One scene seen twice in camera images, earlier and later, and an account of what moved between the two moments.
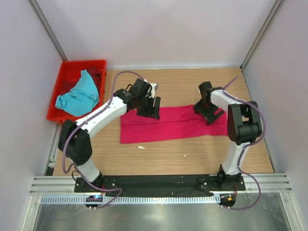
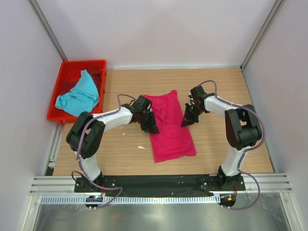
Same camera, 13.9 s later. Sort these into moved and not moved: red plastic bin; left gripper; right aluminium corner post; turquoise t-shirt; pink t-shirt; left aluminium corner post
Moved: left gripper; pink t-shirt
Not moved: left aluminium corner post; right aluminium corner post; turquoise t-shirt; red plastic bin
